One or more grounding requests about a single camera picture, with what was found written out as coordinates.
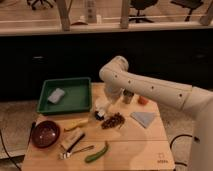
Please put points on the green plastic tray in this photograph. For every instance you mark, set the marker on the green plastic tray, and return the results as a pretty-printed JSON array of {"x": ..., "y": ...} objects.
[{"x": 77, "y": 98}]

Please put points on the orange fruit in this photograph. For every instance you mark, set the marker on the orange fruit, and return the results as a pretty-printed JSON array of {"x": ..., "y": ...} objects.
[{"x": 142, "y": 100}]

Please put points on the dark red bowl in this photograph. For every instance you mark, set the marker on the dark red bowl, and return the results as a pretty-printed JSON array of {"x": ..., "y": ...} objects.
[{"x": 45, "y": 134}]

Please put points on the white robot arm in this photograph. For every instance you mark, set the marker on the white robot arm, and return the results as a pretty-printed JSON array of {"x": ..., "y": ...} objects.
[{"x": 189, "y": 99}]

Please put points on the dark grape bunch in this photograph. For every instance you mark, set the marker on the dark grape bunch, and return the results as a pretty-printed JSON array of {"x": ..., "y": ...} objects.
[{"x": 117, "y": 120}]

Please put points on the green cucumber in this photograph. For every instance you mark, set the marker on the green cucumber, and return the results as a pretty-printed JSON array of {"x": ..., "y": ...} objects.
[{"x": 97, "y": 155}]

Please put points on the blue grey cloth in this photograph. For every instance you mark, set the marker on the blue grey cloth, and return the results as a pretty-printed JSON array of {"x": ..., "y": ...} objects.
[{"x": 143, "y": 118}]

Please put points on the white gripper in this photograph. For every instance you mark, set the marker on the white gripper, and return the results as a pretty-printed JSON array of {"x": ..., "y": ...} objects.
[{"x": 101, "y": 107}]

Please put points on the yellow banana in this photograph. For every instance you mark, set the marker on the yellow banana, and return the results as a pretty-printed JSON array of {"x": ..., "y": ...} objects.
[{"x": 75, "y": 124}]

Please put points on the wooden scrub brush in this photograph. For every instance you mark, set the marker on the wooden scrub brush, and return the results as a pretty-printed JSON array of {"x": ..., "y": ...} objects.
[{"x": 72, "y": 139}]

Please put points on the grey sponge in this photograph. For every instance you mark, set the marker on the grey sponge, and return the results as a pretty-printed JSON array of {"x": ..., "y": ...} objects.
[{"x": 56, "y": 95}]

